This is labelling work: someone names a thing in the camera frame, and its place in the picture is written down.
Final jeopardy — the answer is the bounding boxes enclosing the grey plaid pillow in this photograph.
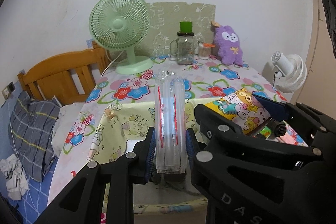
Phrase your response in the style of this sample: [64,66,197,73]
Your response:
[8,91,60,182]

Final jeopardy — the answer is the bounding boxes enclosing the green cup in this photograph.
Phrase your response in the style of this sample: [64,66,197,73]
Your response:
[179,21,193,34]

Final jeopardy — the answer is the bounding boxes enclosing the wooden bed headboard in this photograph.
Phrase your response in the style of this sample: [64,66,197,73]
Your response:
[18,42,108,105]

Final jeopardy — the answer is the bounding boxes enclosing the clear plastic packet red lines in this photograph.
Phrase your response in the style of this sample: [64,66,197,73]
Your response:
[154,71,187,174]

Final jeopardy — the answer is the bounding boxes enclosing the glass mason jar mug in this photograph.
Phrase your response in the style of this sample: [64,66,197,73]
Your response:
[170,32,195,65]

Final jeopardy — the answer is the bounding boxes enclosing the small toothpick jar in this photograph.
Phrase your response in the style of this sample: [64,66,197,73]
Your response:
[198,42,215,60]

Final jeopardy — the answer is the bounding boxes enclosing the beige patterned board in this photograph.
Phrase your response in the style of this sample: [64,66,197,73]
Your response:
[137,2,216,57]

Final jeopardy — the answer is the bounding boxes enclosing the white standing fan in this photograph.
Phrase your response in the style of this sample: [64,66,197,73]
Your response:
[271,51,307,94]

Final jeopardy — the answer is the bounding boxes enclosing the crumpled white cloth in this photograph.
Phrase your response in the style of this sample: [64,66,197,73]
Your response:
[1,154,29,201]

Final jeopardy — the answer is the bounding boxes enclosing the wall socket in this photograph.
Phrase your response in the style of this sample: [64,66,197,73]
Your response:
[2,81,15,99]

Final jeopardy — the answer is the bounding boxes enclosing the yellow fabric storage box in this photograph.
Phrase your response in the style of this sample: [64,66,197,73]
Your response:
[88,102,207,223]

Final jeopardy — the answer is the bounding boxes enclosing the colourful cartoon pouch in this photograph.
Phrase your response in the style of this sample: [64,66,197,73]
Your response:
[206,88,270,135]

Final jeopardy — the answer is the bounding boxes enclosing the green desk fan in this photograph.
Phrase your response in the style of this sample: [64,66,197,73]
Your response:
[89,0,153,75]

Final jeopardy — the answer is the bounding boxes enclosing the floral tablecloth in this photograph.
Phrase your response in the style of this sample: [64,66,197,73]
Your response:
[49,56,288,200]

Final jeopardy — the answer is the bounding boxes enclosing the black small object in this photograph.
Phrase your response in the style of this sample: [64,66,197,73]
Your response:
[268,121,287,137]

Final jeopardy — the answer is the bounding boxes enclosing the purple plush bunny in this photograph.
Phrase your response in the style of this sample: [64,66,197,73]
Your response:
[213,22,244,67]

